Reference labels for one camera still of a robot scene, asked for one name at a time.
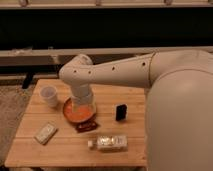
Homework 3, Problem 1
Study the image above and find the clear plastic bottle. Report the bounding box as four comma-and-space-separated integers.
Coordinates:
87, 135, 128, 151

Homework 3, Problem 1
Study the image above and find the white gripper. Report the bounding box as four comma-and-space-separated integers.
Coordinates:
71, 84, 94, 115

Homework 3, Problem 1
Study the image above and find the long white shelf rail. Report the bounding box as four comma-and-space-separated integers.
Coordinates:
0, 46, 213, 66

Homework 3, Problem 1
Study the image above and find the small black box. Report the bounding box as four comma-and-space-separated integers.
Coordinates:
116, 104, 127, 121

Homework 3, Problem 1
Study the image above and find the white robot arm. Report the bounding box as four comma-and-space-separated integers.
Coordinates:
59, 50, 213, 171

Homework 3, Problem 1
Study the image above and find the dark red snack packet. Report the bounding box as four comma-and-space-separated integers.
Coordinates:
76, 121, 98, 133

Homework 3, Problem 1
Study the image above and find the orange ceramic bowl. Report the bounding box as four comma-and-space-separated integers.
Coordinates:
63, 98, 96, 124

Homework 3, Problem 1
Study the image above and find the translucent plastic cup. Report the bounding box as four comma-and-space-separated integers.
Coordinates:
39, 86, 58, 107

